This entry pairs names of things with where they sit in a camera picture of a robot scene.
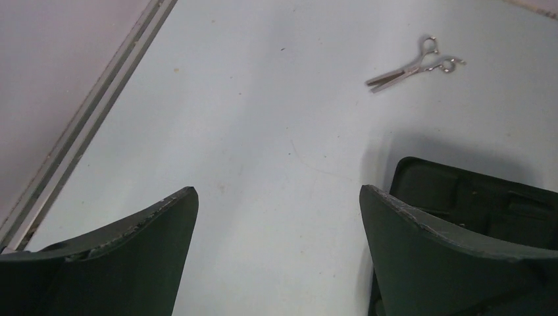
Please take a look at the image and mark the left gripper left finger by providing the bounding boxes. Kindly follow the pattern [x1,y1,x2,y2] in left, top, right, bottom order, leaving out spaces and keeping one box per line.
[1,187,199,315]

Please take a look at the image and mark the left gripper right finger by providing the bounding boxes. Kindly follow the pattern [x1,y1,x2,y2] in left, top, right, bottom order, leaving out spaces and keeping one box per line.
[359,185,557,315]

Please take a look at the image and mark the black zippered tool case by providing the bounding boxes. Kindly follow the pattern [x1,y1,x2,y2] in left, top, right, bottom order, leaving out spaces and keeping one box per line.
[368,157,557,315]

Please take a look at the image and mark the silver scissors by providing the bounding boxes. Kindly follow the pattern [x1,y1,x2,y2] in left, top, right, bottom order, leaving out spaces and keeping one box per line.
[365,35,467,93]

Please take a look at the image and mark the left aluminium frame post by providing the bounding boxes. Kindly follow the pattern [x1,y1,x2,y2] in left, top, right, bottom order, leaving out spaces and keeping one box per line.
[1,1,176,255]

